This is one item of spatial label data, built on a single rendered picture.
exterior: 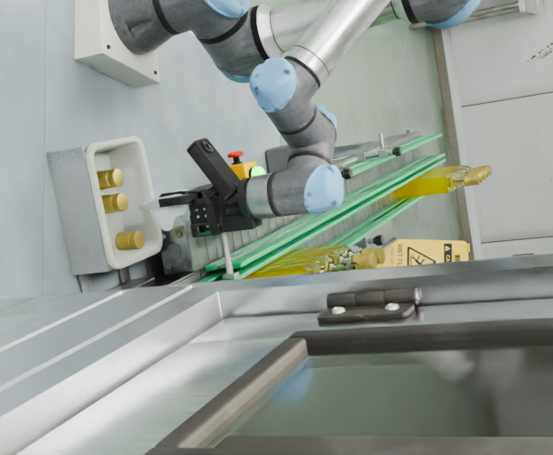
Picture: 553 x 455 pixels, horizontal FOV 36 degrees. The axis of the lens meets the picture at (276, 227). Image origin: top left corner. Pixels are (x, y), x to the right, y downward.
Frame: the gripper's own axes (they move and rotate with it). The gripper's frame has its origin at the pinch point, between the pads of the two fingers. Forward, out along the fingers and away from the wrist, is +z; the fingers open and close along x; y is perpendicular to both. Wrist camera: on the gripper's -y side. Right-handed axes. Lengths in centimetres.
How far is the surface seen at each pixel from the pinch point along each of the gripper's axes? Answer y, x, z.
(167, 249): 11.1, 7.7, 4.3
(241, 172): 3.1, 49.1, 6.6
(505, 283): -2, -78, -75
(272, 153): 2, 77, 10
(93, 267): 9.1, -10.6, 8.1
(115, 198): -1.3, -1.1, 7.2
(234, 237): 14.1, 27.2, 0.0
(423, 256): 101, 346, 52
